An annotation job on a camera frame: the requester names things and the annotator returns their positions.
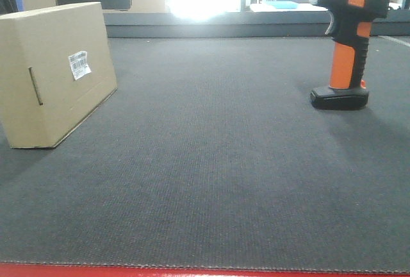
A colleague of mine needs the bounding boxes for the orange black barcode scanner gun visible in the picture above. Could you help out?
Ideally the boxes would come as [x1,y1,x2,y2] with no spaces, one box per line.
[309,0,390,110]

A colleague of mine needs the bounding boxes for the dark grey fabric mat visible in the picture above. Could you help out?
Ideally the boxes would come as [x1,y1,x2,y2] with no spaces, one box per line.
[1,35,409,273]

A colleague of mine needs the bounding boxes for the brown cardboard package box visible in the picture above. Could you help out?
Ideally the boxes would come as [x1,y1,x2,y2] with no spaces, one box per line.
[1,2,117,149]

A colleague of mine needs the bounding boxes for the light blue flat object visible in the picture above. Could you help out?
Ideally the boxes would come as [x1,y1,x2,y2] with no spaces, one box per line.
[264,1,299,10]

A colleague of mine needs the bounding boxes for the white barcode label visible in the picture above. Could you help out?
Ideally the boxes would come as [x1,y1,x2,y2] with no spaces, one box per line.
[69,51,92,81]

